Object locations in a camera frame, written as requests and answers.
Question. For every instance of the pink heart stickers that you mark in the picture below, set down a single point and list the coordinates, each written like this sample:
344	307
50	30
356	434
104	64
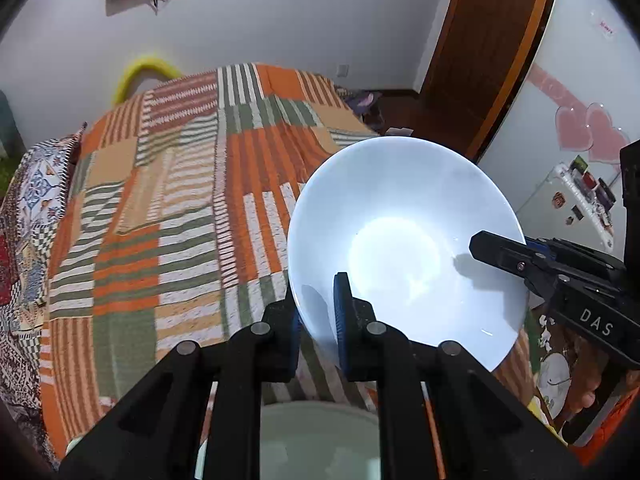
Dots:
590	130

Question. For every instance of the brown wooden door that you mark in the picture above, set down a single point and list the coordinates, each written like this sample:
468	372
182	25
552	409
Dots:
475	50

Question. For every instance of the person's orange clothing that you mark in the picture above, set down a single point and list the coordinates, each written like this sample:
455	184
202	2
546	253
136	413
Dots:
615	425

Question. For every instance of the white cabinet with magnets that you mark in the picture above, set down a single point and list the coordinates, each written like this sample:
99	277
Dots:
550	210

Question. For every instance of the white wall socket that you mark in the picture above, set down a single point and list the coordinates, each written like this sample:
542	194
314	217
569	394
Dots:
342	70

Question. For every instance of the floral printed cloth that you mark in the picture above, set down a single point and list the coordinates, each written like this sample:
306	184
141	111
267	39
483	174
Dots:
550	375

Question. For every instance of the white bowl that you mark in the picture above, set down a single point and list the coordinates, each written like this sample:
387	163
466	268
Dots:
400	200

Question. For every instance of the red white label sticker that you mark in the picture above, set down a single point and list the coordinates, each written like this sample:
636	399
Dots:
604	24

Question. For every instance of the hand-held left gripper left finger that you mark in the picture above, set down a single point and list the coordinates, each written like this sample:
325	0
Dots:
280	340

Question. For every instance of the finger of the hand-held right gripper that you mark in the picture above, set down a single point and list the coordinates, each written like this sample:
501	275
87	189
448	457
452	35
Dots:
575	255
505	255

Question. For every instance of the person's right hand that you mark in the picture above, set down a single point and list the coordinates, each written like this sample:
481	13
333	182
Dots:
582	390

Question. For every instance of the purple slippers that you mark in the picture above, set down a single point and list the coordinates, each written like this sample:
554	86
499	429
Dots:
365	102

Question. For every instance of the small dark bottle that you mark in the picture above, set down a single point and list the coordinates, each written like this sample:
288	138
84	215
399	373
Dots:
607	195

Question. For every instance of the yellow foam tube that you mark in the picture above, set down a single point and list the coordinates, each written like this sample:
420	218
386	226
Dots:
142	67

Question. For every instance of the mint green bowl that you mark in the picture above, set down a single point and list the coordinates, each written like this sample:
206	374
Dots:
315	440

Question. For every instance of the patterned patchwork quilt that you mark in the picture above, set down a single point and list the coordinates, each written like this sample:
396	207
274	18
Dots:
30	220

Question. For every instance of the small red jar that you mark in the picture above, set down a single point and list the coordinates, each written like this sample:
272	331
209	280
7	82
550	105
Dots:
590	181

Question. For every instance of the striped orange green bedspread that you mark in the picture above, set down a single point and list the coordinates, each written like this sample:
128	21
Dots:
175	210

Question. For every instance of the green storage box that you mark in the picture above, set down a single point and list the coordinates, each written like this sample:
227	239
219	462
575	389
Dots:
7	175

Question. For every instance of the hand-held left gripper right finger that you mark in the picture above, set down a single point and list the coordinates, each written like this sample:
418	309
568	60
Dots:
342	310

